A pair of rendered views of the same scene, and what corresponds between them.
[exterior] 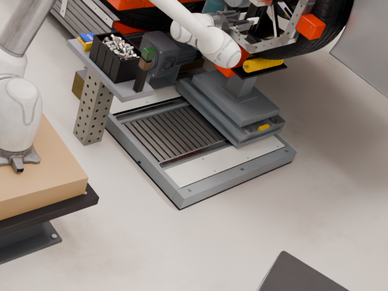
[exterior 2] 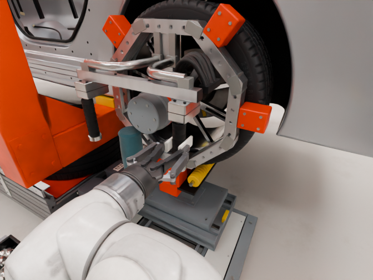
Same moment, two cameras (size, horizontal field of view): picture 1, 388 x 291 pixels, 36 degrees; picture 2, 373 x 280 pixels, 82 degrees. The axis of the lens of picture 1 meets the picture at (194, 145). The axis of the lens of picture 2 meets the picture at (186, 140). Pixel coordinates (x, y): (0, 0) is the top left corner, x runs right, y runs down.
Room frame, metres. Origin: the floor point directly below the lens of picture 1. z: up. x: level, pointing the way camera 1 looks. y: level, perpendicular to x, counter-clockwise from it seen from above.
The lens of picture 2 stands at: (1.78, 0.04, 1.14)
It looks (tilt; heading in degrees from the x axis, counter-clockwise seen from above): 30 degrees down; 352
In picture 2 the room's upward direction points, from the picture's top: 1 degrees clockwise
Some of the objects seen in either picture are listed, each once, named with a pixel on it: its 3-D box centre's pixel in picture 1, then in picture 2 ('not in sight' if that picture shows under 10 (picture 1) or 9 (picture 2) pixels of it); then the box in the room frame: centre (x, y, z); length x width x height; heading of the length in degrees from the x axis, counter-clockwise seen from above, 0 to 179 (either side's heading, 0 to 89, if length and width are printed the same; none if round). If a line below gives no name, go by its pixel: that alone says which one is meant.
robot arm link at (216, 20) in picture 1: (209, 24); (119, 198); (2.09, 0.12, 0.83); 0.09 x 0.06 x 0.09; 55
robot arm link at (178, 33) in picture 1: (191, 29); (75, 247); (1.99, 0.17, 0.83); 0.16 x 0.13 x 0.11; 145
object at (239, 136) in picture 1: (231, 105); (187, 204); (2.71, -0.11, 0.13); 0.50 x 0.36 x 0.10; 55
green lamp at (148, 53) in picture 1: (148, 53); not in sight; (2.04, 0.31, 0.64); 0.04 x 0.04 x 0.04; 55
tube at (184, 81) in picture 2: not in sight; (177, 57); (2.41, -0.02, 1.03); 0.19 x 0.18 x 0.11; 145
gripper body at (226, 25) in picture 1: (223, 22); (143, 176); (2.15, 0.08, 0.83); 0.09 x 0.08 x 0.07; 145
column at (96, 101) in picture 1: (95, 103); not in sight; (2.17, 0.49, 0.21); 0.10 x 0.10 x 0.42; 55
